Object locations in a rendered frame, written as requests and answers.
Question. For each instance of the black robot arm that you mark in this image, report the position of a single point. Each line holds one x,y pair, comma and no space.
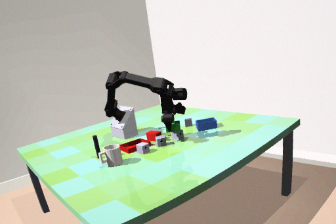
156,85

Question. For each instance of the red tray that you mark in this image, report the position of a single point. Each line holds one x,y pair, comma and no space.
131,145

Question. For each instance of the grey mug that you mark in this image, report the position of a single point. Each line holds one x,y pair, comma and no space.
112,154

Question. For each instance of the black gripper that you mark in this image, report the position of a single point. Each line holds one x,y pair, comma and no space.
167,111

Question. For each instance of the green gauge with short grey pin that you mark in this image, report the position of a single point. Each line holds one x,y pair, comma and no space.
174,127

